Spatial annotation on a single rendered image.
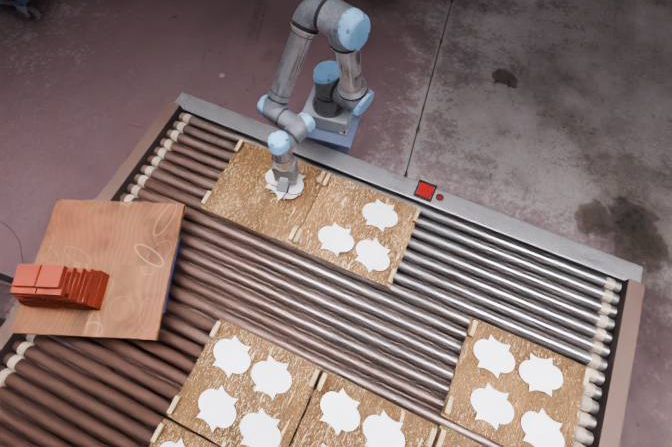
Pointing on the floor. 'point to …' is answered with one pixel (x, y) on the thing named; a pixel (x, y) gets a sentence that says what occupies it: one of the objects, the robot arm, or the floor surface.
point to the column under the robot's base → (336, 137)
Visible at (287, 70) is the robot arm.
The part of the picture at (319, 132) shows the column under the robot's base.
